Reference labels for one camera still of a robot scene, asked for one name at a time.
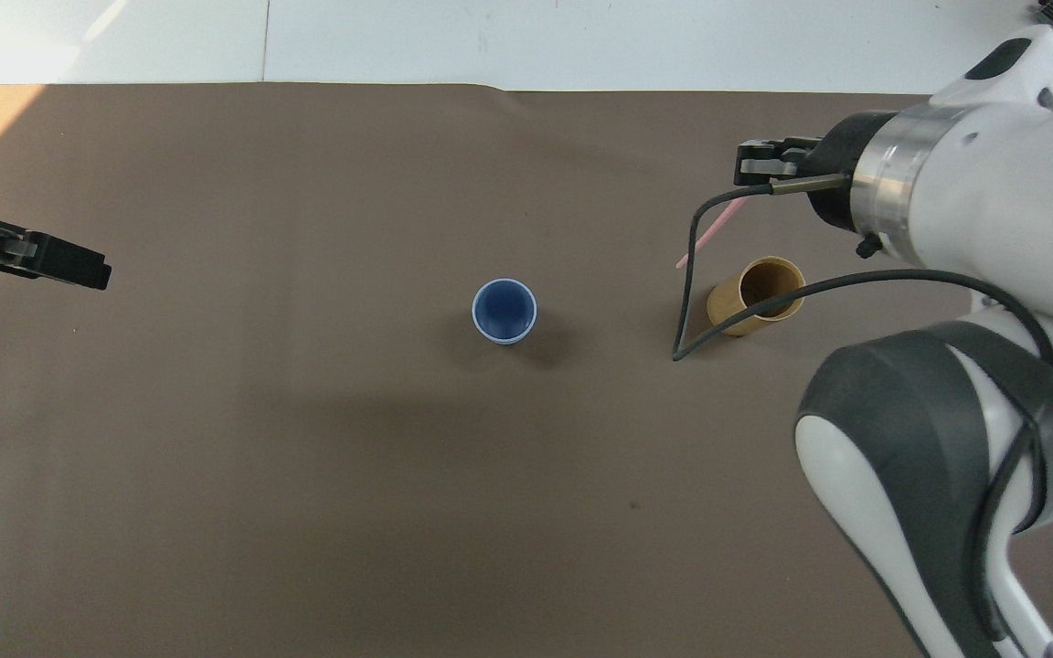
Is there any pink chopstick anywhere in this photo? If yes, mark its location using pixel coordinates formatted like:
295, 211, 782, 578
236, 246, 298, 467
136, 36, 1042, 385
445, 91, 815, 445
675, 197, 749, 270

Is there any blue cup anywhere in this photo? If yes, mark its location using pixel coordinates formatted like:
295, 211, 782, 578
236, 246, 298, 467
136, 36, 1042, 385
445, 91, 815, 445
472, 278, 538, 345

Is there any brown wooden cup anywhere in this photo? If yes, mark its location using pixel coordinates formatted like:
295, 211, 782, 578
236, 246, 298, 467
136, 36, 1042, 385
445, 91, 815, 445
707, 256, 807, 337

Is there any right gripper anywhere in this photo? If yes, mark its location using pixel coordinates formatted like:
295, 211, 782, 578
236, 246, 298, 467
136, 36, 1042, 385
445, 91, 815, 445
797, 110, 900, 237

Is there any black cable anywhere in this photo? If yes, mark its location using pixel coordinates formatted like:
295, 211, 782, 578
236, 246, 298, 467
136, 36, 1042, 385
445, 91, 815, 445
671, 174, 1053, 370

